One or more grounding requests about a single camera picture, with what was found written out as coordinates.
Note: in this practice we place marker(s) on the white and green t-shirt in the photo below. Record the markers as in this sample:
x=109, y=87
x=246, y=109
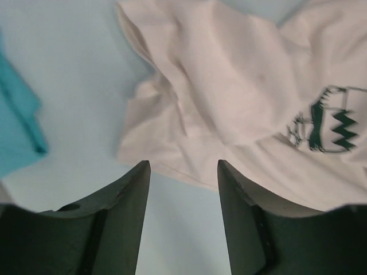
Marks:
x=285, y=105

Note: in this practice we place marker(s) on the folded teal t-shirt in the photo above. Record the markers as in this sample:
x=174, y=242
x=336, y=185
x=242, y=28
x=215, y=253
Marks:
x=22, y=141

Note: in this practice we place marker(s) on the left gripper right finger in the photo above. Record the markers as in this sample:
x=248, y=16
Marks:
x=267, y=234

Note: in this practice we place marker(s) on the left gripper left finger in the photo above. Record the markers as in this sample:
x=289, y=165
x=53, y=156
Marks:
x=99, y=234

